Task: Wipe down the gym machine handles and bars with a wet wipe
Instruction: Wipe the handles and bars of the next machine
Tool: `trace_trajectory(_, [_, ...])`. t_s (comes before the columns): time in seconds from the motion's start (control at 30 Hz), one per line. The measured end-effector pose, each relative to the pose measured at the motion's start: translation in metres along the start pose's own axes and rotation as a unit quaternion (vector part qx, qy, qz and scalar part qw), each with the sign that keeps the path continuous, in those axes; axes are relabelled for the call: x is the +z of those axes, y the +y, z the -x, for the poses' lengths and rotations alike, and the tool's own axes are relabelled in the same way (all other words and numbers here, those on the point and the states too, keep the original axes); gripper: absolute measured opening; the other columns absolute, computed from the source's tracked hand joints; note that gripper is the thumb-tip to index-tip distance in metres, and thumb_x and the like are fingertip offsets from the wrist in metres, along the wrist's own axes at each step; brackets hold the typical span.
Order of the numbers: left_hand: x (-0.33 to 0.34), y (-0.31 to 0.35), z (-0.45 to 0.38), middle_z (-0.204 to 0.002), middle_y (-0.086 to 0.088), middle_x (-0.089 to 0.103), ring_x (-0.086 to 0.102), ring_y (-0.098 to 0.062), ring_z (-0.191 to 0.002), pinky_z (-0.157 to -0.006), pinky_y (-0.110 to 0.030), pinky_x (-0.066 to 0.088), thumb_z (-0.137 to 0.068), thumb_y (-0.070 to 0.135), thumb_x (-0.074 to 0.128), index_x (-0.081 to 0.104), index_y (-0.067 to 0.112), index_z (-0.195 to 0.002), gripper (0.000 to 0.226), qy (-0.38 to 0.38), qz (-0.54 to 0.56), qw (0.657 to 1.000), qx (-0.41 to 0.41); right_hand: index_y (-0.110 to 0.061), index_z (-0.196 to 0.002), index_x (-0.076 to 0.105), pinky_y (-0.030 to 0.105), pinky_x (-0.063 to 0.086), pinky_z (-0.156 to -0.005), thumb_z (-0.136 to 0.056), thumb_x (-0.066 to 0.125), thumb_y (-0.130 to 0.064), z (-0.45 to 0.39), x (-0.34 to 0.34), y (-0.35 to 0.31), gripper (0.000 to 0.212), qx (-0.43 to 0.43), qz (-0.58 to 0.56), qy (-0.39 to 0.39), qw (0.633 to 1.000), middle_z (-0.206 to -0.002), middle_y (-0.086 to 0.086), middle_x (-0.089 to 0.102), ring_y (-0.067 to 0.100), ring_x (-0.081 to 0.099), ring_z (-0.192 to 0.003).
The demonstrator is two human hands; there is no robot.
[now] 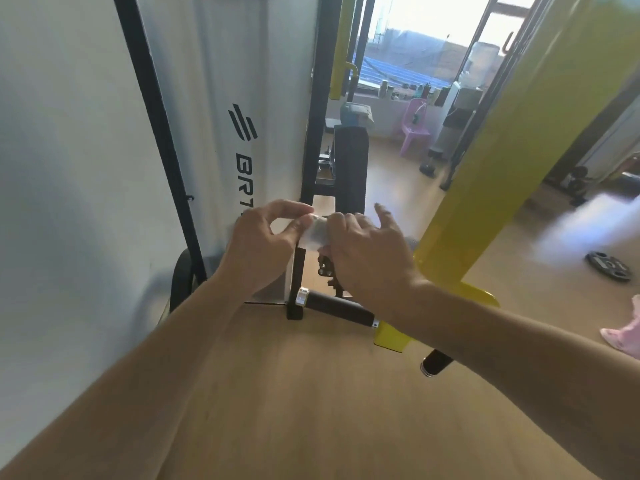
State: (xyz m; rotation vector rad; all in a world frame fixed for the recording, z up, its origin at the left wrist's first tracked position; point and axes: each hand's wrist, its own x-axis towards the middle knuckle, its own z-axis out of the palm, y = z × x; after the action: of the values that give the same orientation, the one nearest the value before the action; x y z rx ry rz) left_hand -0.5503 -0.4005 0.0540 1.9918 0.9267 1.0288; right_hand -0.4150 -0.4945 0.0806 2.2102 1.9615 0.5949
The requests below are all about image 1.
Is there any person's left hand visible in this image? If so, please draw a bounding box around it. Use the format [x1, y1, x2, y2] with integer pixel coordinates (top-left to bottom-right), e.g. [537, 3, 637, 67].
[214, 199, 316, 297]

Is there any person's right hand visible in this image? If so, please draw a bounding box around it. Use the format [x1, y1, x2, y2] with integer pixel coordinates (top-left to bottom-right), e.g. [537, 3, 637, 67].
[317, 202, 427, 321]

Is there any white wet wipe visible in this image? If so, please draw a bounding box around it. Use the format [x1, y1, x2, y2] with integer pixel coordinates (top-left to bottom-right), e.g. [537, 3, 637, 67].
[299, 214, 332, 251]

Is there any person's left forearm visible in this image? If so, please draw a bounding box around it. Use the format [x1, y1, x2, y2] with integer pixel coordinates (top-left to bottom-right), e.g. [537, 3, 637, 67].
[0, 272, 268, 480]

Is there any person's right forearm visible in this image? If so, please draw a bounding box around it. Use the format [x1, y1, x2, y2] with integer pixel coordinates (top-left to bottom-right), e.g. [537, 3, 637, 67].
[395, 277, 640, 480]

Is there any black adjustment knob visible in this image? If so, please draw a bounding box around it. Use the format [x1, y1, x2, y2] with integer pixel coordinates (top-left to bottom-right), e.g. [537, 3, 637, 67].
[317, 251, 347, 296]

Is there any black bench pad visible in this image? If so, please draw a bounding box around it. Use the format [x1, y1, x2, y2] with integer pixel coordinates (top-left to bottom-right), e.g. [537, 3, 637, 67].
[331, 124, 372, 216]

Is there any black dumbbell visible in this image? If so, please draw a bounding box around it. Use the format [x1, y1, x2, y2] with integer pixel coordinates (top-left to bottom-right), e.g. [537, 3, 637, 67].
[419, 148, 445, 179]

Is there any pink plastic chair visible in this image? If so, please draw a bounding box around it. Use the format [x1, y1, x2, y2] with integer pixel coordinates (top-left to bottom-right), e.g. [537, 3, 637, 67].
[398, 98, 432, 157]

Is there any grey blue seat pad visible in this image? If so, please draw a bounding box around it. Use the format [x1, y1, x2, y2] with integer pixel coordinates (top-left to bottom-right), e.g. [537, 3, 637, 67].
[340, 102, 375, 129]

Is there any row of bottles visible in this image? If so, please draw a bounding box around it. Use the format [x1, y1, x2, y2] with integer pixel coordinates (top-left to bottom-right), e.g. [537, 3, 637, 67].
[378, 79, 451, 103]

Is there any white water dispenser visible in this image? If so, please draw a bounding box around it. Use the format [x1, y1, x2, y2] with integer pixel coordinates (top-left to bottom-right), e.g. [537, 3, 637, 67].
[431, 42, 502, 158]

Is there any black rack upright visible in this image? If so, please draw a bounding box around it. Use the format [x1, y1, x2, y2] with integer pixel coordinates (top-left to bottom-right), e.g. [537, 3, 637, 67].
[439, 0, 546, 191]

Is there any white machine cover panel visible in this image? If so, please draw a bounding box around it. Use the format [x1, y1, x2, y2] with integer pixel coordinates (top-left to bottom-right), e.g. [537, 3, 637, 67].
[120, 0, 322, 306]

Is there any yellow hanging bar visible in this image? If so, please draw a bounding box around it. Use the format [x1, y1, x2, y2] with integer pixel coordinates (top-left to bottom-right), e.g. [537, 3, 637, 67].
[328, 0, 359, 101]

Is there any pair of black dumbbells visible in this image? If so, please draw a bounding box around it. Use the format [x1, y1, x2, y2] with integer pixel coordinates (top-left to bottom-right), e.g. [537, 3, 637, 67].
[560, 166, 593, 207]

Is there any black weight plate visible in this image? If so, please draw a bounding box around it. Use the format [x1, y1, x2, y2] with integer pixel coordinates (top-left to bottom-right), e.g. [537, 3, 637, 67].
[584, 250, 633, 283]

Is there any pink slipper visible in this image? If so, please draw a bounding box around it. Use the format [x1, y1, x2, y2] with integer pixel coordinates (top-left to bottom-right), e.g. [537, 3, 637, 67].
[599, 294, 640, 360]

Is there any black foam handle grip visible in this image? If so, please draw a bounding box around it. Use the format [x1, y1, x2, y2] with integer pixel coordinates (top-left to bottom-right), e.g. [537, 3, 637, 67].
[294, 288, 381, 329]
[420, 349, 455, 378]

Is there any black machine frame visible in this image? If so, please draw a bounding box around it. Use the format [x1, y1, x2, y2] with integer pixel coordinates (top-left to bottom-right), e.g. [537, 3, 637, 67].
[286, 0, 378, 321]

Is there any black slanted frame bar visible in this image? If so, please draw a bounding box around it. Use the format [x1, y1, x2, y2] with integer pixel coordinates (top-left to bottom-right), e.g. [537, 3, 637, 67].
[112, 0, 209, 286]

